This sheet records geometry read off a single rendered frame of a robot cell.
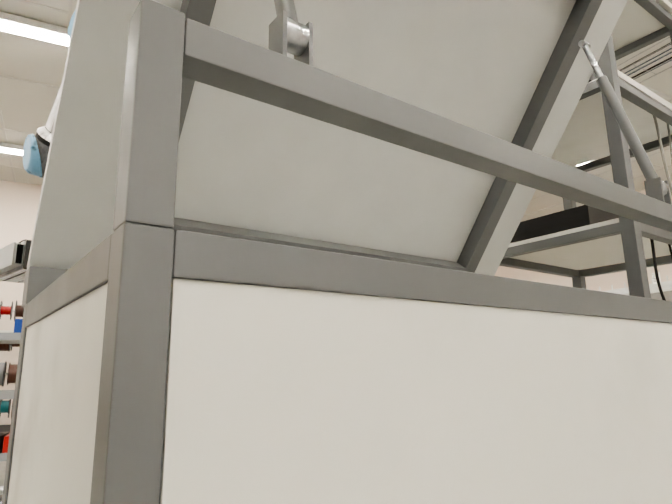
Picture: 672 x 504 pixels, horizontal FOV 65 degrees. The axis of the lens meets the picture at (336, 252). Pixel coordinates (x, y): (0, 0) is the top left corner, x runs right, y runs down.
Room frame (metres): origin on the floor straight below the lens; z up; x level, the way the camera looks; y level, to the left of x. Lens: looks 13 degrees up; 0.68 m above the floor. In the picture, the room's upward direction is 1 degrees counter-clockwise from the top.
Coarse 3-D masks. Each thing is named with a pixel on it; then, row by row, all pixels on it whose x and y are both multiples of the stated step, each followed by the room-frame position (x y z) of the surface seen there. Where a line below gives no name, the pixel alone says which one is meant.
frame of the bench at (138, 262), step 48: (144, 240) 0.40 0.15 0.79; (192, 240) 0.42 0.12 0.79; (240, 240) 0.45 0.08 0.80; (48, 288) 0.67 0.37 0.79; (96, 288) 0.46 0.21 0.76; (144, 288) 0.40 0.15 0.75; (288, 288) 0.48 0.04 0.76; (336, 288) 0.51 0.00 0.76; (384, 288) 0.55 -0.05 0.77; (432, 288) 0.59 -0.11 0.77; (480, 288) 0.64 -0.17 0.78; (528, 288) 0.70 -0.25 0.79; (576, 288) 0.77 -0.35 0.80; (144, 336) 0.40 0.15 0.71; (144, 384) 0.40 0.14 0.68; (96, 432) 0.42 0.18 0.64; (144, 432) 0.40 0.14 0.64; (96, 480) 0.41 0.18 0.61; (144, 480) 0.41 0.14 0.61
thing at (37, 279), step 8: (32, 272) 0.86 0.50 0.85; (40, 272) 0.87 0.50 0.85; (48, 272) 0.88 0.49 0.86; (56, 272) 0.88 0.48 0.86; (64, 272) 0.89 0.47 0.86; (32, 280) 0.86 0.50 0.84; (40, 280) 0.87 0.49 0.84; (48, 280) 0.88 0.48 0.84; (24, 288) 0.89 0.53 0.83; (32, 288) 0.86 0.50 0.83; (40, 288) 0.87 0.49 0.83; (24, 296) 0.88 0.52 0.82; (32, 296) 0.87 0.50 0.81; (24, 304) 0.87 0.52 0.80
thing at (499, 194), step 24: (192, 0) 0.70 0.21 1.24; (576, 0) 1.08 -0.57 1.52; (600, 0) 1.07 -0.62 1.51; (576, 24) 1.09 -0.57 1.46; (576, 48) 1.12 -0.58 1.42; (552, 72) 1.14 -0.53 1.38; (552, 96) 1.17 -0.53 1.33; (528, 120) 1.20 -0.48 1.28; (528, 144) 1.23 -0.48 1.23; (504, 192) 1.29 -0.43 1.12; (480, 216) 1.34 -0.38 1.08; (264, 240) 1.03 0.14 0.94; (288, 240) 1.06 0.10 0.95; (312, 240) 1.12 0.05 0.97; (480, 240) 1.35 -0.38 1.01; (432, 264) 1.31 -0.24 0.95; (456, 264) 1.39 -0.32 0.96
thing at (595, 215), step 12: (552, 216) 1.48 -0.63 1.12; (564, 216) 1.45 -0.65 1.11; (576, 216) 1.42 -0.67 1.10; (588, 216) 1.39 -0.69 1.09; (600, 216) 1.43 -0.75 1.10; (612, 216) 1.47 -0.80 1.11; (528, 228) 1.54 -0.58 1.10; (540, 228) 1.51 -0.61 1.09; (552, 228) 1.48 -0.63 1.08; (564, 228) 1.45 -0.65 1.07; (516, 240) 1.58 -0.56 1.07
